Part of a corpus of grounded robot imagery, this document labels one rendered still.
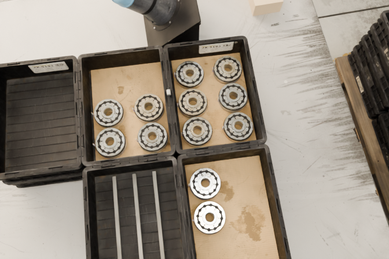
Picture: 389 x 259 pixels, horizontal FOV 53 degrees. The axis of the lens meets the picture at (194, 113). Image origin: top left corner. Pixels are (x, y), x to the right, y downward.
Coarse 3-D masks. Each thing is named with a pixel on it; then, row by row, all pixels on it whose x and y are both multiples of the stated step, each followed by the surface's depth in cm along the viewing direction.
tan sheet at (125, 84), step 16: (144, 64) 147; (160, 64) 147; (96, 80) 145; (112, 80) 145; (128, 80) 145; (144, 80) 145; (160, 80) 145; (96, 96) 143; (112, 96) 143; (128, 96) 143; (160, 96) 143; (128, 112) 141; (96, 128) 139; (128, 128) 139; (112, 144) 137; (128, 144) 137; (96, 160) 135
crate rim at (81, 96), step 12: (132, 48) 138; (144, 48) 138; (156, 48) 138; (168, 96) 132; (84, 108) 131; (168, 108) 131; (84, 120) 129; (168, 120) 129; (84, 132) 128; (84, 144) 128; (84, 156) 125; (132, 156) 125; (144, 156) 127; (156, 156) 127
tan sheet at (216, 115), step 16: (176, 64) 147; (208, 64) 147; (176, 80) 145; (208, 80) 145; (240, 80) 145; (176, 96) 143; (208, 96) 143; (208, 112) 141; (224, 112) 141; (240, 128) 139; (208, 144) 137
